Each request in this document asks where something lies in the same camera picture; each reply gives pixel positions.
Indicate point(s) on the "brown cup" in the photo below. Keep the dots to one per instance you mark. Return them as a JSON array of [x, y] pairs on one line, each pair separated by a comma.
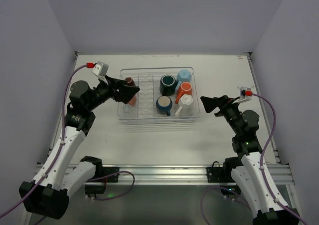
[[130, 81]]

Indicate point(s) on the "clear glass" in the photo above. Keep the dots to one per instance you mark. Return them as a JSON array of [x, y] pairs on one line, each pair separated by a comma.
[[128, 111]]

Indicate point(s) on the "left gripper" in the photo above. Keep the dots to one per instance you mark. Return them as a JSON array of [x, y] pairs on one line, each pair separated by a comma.
[[113, 88]]

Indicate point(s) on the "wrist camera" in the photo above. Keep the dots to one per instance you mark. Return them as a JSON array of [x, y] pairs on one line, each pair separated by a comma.
[[245, 93], [100, 69]]

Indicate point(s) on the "aluminium front rail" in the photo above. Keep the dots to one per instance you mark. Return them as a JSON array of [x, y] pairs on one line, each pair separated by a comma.
[[191, 174]]

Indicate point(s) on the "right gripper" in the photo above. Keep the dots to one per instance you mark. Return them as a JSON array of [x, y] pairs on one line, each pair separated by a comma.
[[222, 105]]

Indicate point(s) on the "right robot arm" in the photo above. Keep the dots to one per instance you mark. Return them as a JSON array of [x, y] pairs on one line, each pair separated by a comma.
[[248, 169]]

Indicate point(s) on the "white mug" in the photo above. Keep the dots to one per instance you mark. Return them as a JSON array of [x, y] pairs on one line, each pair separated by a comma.
[[185, 106]]

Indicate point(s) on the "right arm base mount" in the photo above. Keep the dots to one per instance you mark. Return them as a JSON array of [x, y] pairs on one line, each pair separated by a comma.
[[215, 173]]

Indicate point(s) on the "pink cup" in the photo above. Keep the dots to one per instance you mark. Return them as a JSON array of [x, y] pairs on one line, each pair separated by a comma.
[[133, 101]]

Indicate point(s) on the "dark blue mug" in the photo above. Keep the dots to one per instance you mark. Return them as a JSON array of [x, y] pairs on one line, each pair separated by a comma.
[[164, 105]]

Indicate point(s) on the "light blue mug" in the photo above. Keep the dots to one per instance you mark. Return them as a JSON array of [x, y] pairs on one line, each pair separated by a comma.
[[183, 76]]

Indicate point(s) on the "dark green mug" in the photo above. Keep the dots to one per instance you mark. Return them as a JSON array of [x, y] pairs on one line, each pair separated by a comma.
[[168, 84]]

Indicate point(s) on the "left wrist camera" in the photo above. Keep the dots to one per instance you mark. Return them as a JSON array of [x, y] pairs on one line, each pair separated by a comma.
[[100, 69]]

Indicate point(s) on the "clear wire dish rack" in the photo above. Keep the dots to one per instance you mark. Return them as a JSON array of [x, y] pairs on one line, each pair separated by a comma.
[[148, 80]]

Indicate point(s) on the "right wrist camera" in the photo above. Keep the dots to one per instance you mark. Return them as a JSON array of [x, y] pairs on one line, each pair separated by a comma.
[[245, 93]]

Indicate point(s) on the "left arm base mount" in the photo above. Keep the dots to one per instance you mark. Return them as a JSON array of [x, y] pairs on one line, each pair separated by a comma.
[[105, 171]]

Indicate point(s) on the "orange mug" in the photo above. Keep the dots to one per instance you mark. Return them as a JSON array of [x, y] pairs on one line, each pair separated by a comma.
[[184, 89]]

